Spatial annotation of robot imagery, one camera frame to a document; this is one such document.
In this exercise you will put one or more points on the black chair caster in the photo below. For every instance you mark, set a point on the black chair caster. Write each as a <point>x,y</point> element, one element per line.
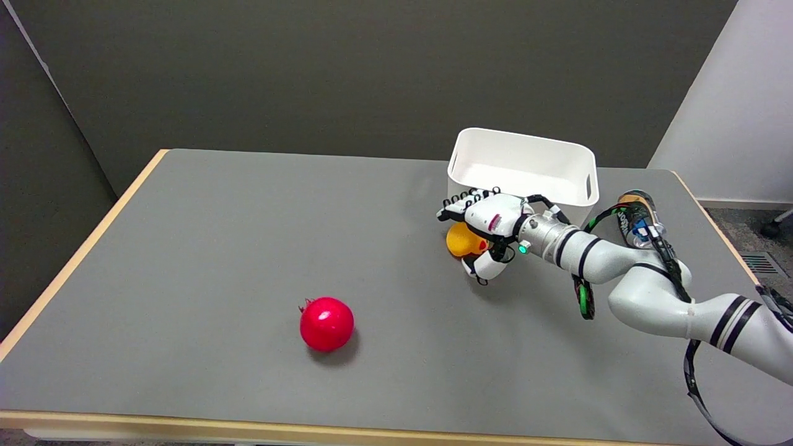
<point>771,229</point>

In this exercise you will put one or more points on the black gold drink can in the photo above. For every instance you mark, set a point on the black gold drink can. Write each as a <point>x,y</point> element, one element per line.
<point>635,232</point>

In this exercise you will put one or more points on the yellow rubber duck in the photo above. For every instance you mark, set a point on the yellow rubber duck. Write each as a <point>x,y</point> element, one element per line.
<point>461,243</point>

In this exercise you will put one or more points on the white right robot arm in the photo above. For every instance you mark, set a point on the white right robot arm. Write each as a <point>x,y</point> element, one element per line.
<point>644,297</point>

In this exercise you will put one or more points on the white plastic bin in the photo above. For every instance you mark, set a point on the white plastic bin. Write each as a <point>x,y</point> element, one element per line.
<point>520,167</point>

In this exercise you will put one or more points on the floor vent grille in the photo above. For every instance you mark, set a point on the floor vent grille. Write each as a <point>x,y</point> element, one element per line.
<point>760,264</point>

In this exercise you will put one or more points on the red pomegranate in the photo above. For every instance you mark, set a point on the red pomegranate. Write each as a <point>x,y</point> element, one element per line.
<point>326,324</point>

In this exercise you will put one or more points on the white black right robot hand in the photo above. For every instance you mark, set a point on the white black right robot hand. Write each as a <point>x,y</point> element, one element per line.
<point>495,214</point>

